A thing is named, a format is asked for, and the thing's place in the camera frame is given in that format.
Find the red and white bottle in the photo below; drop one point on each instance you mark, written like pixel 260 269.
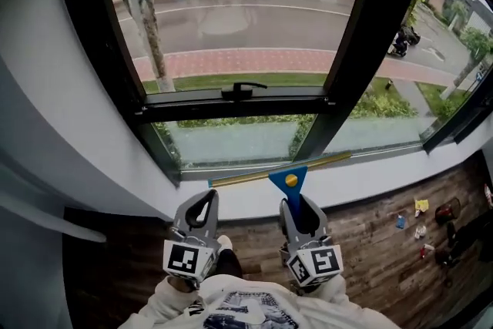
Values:
pixel 426 249

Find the black mesh waste bin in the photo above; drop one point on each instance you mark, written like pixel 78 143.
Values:
pixel 448 210

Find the small frosted window glass pane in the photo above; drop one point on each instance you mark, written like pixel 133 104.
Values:
pixel 231 140

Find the person's right forearm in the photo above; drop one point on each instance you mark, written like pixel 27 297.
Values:
pixel 346 304

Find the large opening window glass pane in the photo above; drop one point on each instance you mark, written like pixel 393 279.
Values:
pixel 246 19

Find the red and white packet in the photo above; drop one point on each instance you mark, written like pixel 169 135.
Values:
pixel 488 195

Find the person's black trouser leg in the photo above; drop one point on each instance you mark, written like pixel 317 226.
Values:
pixel 229 264

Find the street tree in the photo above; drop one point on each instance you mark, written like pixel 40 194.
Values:
pixel 152 23

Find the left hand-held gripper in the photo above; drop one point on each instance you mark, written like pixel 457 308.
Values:
pixel 188 260

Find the tall fixed window glass pane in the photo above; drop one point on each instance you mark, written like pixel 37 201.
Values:
pixel 400 88

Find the blue and brass squeegee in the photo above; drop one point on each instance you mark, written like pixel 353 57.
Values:
pixel 287 177

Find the yellow snack packet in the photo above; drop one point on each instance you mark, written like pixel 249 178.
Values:
pixel 421 205

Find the black window frame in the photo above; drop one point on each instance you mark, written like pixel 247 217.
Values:
pixel 354 50

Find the white paper cup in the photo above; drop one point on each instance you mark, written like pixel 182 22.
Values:
pixel 420 232

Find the person's left forearm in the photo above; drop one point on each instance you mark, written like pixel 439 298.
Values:
pixel 165 304

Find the person's white shoe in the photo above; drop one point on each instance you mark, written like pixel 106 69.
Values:
pixel 225 241

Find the white rail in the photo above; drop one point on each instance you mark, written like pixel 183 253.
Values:
pixel 46 213

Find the white window sill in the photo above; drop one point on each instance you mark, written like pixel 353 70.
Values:
pixel 366 177

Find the parked scooter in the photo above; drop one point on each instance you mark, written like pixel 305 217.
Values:
pixel 402 41

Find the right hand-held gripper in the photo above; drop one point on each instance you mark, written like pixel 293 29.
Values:
pixel 319 262

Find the person's white printed sweatshirt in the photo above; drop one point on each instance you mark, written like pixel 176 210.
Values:
pixel 246 308

